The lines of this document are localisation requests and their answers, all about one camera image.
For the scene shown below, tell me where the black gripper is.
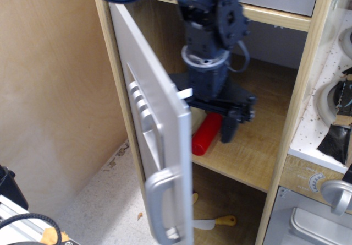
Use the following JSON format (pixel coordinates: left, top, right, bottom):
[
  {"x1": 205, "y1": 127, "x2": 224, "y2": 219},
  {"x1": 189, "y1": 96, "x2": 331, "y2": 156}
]
[{"x1": 169, "y1": 61, "x2": 257, "y2": 143}]

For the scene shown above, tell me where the silver fridge door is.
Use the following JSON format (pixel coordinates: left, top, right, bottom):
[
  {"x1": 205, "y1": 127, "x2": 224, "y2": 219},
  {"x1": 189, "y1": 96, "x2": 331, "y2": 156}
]
[{"x1": 109, "y1": 3, "x2": 194, "y2": 244}]

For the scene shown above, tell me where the silver fridge door handle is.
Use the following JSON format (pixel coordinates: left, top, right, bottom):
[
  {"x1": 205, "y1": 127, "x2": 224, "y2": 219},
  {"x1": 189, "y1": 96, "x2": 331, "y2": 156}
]
[{"x1": 145, "y1": 168, "x2": 180, "y2": 244}]

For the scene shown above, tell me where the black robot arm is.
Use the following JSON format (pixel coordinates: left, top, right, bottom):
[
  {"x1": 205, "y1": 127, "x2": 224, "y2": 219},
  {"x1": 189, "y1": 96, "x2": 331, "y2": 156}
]
[{"x1": 105, "y1": 0, "x2": 256, "y2": 143}]

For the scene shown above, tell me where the red toy ketchup bottle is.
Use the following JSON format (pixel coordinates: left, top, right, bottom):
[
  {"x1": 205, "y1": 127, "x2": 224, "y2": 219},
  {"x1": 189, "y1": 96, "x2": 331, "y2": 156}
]
[{"x1": 192, "y1": 113, "x2": 222, "y2": 156}]

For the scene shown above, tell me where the beige toy pie crust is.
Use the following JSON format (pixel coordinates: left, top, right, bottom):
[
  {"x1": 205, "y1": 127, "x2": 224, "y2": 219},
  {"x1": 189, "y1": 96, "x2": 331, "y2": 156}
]
[{"x1": 190, "y1": 107, "x2": 207, "y2": 135}]

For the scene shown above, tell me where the wooden toy kitchen cabinet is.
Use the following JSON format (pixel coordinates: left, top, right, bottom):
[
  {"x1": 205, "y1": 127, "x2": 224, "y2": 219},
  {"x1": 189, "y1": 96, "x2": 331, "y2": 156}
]
[{"x1": 90, "y1": 0, "x2": 352, "y2": 245}]

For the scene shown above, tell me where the red toy food piece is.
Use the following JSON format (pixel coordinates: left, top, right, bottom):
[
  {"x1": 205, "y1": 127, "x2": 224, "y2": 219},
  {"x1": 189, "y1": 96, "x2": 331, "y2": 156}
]
[{"x1": 192, "y1": 192, "x2": 199, "y2": 205}]

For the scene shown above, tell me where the silver ice dispenser panel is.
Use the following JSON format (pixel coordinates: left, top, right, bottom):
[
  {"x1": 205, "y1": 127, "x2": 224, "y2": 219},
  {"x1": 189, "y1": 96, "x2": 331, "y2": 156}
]
[{"x1": 126, "y1": 62, "x2": 165, "y2": 177}]

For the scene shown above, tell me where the white speckled stove top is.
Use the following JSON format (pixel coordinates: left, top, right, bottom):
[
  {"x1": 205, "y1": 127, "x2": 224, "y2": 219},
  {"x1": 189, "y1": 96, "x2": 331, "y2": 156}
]
[{"x1": 288, "y1": 0, "x2": 351, "y2": 173}]

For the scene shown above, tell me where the silver oven door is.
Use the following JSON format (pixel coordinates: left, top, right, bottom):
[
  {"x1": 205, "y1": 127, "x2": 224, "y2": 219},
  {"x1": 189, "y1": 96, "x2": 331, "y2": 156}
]
[{"x1": 263, "y1": 187, "x2": 351, "y2": 244}]

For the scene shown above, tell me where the silver oven knob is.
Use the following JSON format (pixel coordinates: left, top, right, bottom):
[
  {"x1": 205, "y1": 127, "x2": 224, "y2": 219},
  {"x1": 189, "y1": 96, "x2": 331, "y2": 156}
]
[{"x1": 321, "y1": 180, "x2": 351, "y2": 216}]

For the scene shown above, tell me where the orange tape piece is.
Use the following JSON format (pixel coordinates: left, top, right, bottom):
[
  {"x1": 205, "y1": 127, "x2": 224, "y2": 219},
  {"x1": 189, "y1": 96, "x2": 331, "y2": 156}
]
[{"x1": 40, "y1": 227, "x2": 70, "y2": 244}]

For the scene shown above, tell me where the toy knife yellow handle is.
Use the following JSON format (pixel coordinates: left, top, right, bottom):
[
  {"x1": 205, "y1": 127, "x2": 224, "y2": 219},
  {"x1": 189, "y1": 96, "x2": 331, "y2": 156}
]
[{"x1": 192, "y1": 215, "x2": 237, "y2": 230}]

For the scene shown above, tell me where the silver oven door handle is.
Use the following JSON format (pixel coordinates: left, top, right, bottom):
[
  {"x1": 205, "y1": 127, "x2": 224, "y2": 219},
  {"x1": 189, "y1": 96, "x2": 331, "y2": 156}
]
[{"x1": 289, "y1": 208, "x2": 351, "y2": 244}]

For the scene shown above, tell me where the aluminium frame rail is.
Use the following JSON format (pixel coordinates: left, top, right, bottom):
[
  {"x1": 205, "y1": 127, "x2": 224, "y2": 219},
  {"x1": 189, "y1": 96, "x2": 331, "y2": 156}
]
[{"x1": 0, "y1": 194, "x2": 50, "y2": 245}]

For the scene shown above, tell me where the black braided cable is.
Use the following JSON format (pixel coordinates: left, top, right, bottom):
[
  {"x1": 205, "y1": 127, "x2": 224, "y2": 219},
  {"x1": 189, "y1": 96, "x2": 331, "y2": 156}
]
[{"x1": 0, "y1": 213, "x2": 63, "y2": 245}]

